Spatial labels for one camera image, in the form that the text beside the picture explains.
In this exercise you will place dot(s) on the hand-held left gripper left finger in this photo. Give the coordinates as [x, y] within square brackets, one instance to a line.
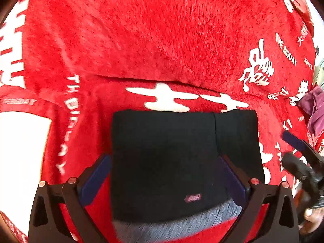
[97, 177]

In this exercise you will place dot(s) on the red white printed blanket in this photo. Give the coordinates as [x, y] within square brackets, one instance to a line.
[157, 43]

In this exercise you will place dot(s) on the black pants with grey waistband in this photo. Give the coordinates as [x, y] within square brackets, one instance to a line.
[164, 157]

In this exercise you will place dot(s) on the person's right hand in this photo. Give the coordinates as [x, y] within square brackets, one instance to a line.
[312, 221]

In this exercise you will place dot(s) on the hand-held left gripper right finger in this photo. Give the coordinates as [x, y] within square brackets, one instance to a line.
[231, 179]

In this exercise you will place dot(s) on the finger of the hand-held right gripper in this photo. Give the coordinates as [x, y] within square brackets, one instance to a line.
[295, 163]
[293, 140]

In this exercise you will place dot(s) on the purple cloth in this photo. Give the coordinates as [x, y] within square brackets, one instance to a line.
[315, 108]

